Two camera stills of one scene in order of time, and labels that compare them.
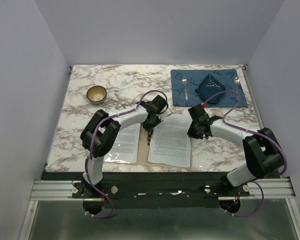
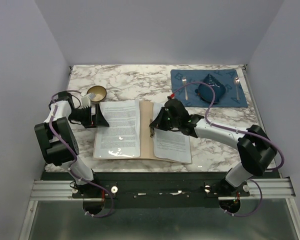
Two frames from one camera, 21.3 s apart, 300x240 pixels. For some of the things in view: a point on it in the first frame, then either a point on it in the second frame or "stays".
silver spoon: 236,81 stays
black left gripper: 148,128 → 100,119
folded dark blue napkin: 209,86 stays
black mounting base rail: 160,190 stays
